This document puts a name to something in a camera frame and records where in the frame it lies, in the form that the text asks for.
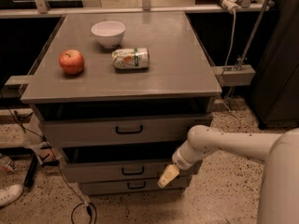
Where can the grey drawer cabinet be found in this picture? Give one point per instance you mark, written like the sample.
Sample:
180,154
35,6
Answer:
117,95

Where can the white bowl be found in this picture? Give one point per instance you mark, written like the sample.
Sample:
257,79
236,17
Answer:
108,34

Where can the red apple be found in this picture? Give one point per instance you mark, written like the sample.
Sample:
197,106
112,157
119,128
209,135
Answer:
71,61

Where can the black stand foot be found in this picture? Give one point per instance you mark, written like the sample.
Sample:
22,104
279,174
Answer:
29,178

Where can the grey top drawer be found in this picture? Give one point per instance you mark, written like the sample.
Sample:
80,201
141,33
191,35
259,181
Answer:
121,122

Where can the dark cabinet on right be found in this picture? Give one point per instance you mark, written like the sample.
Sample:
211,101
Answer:
274,91

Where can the white green drink can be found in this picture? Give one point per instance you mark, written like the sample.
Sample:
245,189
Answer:
137,58

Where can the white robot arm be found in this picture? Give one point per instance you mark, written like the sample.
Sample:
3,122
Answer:
279,154

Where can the grey drawer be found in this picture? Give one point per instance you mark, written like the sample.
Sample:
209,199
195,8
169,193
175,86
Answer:
117,162
121,122
124,186

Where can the white shoe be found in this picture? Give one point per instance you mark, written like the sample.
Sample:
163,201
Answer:
10,194

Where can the grey bottom drawer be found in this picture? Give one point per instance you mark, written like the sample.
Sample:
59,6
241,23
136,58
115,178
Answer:
124,186

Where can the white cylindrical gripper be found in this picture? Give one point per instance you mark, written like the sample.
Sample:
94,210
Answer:
178,160

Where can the grey metal side bracket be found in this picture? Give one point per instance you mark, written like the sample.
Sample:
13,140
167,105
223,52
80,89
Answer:
229,76

